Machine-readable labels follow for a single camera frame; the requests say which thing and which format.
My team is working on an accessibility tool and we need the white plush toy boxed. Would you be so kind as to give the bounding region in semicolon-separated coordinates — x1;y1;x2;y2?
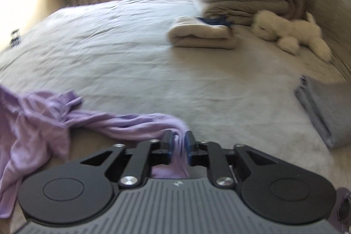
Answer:
251;10;332;63

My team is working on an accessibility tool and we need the grey bed sheet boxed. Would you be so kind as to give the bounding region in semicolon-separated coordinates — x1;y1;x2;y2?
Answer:
1;0;350;187

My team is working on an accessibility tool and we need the folded grey cloth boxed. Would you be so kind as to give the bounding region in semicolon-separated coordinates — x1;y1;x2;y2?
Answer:
294;75;350;149

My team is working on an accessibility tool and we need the folded cream towel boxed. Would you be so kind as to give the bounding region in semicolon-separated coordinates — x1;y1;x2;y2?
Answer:
167;17;236;49

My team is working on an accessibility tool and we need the small black stand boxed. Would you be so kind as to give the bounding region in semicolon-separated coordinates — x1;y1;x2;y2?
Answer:
9;29;21;48

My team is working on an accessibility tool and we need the dark blue cloth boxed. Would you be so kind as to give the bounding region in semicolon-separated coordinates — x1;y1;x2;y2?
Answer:
197;16;234;28

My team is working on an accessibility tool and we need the purple garment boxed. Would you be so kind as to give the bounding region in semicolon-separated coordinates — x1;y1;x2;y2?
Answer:
1;87;189;219

